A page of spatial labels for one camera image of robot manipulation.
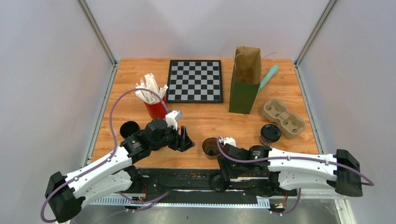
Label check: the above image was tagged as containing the clear brown plastic cup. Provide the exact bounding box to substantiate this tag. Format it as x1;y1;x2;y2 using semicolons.
260;137;274;147

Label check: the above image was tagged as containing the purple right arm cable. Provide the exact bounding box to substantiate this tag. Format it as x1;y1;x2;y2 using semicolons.
216;137;375;216

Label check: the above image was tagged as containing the white wrapped straws bundle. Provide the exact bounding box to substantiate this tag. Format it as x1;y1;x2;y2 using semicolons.
135;73;168;105

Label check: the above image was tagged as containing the red straw holder cup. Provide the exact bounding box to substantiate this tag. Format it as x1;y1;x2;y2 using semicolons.
144;101;168;119

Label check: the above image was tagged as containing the cardboard cup carrier tray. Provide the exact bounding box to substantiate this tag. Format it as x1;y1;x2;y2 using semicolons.
262;98;306;139

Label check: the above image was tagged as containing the black cup lid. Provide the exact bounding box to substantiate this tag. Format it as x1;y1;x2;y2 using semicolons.
210;175;229;192
260;124;281;142

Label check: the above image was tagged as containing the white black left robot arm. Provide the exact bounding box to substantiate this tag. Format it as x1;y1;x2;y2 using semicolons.
40;119;195;223

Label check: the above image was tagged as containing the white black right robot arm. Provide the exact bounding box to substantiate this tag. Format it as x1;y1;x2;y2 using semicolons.
217;144;363;197

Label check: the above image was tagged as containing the green paper bag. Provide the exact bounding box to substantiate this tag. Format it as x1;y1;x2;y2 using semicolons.
229;46;262;114

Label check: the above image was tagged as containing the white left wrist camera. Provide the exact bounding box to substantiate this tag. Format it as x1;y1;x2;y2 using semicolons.
165;110;183;130

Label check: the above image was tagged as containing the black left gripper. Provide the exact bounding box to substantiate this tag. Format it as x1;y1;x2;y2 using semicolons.
151;122;196;152

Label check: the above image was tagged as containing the black white chessboard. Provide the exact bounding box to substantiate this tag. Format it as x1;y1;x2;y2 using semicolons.
166;59;224;104

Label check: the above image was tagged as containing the mint green handle tool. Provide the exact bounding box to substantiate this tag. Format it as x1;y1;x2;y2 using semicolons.
258;65;279;92

